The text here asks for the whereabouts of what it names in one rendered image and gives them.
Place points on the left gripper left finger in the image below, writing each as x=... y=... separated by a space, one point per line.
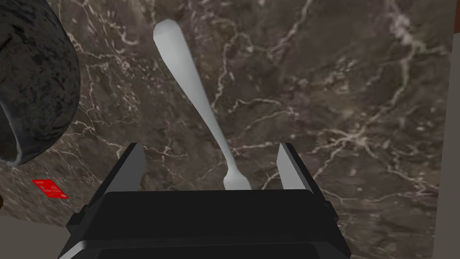
x=126 y=172

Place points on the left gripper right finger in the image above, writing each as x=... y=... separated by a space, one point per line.
x=293 y=172

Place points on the red flat card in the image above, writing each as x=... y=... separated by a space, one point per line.
x=50 y=189

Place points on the silver fork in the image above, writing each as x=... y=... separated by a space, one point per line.
x=190 y=86

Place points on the dark grey mug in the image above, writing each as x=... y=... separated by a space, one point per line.
x=34 y=82

